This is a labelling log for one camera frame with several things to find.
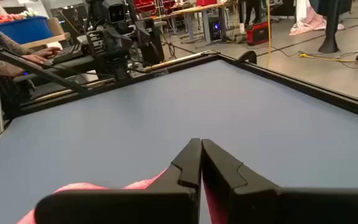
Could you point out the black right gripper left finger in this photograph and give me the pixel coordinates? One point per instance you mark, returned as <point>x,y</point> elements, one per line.
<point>129,205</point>

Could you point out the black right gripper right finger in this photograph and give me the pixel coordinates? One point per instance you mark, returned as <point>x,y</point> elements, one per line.
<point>291,205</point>

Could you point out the pink terry towel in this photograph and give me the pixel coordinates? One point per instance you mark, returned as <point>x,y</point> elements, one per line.
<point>82,186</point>

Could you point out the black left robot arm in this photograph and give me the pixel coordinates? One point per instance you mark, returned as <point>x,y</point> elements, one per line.
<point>117,70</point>

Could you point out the black keyboard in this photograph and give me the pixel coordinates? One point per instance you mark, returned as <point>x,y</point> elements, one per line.
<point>68,53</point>

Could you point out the red storage bin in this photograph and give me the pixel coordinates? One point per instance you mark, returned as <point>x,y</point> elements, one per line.
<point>145,4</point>
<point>207,2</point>

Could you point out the wooden shelf board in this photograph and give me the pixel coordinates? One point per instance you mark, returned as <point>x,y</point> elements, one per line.
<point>51,40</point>

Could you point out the person's hand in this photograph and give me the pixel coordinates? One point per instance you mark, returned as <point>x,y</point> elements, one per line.
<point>47,52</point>
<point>34,58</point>

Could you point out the blue plastic bin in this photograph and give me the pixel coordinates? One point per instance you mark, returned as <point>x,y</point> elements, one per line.
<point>23,31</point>

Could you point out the wooden desk with grey legs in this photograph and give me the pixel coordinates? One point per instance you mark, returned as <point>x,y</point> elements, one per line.
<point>206,28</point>

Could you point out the computer tower with blue light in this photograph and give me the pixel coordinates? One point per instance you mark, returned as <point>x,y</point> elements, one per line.
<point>215,31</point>

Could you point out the red and black box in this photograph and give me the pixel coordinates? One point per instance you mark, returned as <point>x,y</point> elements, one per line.
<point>258,34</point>

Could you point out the pink and white cloth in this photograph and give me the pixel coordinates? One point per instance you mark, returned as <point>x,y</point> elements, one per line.
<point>309,21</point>

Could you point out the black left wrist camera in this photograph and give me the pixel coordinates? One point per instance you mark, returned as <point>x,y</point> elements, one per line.
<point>117,13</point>

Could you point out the black diagonal frame strut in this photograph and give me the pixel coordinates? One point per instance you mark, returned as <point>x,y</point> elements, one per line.
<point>61,80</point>

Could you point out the black table frame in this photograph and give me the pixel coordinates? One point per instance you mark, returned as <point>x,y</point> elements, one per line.
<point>291,82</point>

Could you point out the black frame hook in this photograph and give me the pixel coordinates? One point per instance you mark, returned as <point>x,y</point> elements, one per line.
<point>248,54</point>

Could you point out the black pedestal stand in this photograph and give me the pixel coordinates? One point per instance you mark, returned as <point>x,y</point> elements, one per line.
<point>331,25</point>

